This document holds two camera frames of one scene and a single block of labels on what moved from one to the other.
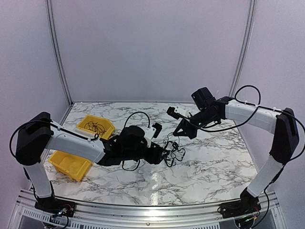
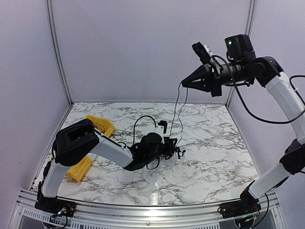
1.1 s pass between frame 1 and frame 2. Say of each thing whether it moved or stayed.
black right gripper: moved
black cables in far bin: stayed
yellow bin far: stayed
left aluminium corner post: stayed
